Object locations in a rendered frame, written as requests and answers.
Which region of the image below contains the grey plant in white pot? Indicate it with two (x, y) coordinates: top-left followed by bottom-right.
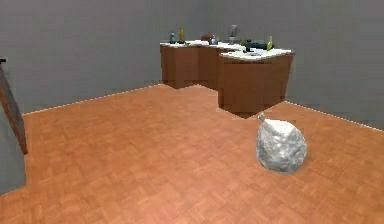
(228, 24), (239, 45)

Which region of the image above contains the grey tied rubbish bag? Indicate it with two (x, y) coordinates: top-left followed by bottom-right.
(255, 112), (308, 174)

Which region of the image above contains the brown counter with white top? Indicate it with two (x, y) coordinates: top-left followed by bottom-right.
(159, 39), (296, 119)

